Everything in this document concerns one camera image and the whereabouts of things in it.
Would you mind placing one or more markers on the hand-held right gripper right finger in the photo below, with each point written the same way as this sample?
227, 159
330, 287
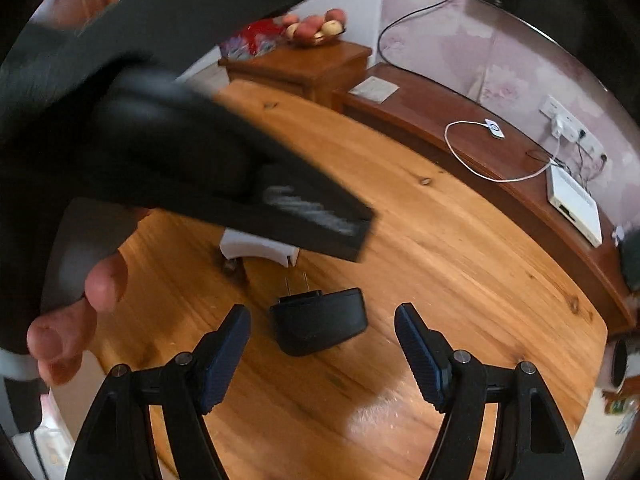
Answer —
420, 355

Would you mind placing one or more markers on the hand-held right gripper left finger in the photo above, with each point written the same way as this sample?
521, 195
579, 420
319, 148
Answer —
225, 360

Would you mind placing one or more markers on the black power adapter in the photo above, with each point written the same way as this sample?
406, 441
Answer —
320, 325

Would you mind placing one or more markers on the person's left hand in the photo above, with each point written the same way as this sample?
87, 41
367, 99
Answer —
105, 285

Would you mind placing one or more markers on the white tooth-shaped box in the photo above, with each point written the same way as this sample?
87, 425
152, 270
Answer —
255, 247

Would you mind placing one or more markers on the red printed box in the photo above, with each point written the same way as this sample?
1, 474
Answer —
255, 35

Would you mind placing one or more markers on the small wooden side table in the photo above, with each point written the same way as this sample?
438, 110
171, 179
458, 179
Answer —
310, 65

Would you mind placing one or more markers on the fruit basket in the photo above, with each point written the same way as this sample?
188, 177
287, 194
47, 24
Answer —
312, 27

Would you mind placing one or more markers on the black round bin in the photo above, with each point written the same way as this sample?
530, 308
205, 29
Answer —
620, 362

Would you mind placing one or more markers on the white router box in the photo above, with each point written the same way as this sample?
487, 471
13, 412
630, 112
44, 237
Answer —
575, 200

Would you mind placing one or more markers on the grey square card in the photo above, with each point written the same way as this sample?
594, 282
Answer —
374, 89

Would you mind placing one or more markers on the black speaker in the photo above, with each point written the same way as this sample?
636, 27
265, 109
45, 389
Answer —
632, 260

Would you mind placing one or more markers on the long wooden console cabinet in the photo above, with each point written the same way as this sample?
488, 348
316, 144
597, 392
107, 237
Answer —
435, 105

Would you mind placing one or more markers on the white charger plug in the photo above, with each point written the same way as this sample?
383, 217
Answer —
562, 127

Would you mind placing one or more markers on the white wall socket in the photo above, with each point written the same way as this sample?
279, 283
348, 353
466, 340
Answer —
552, 105

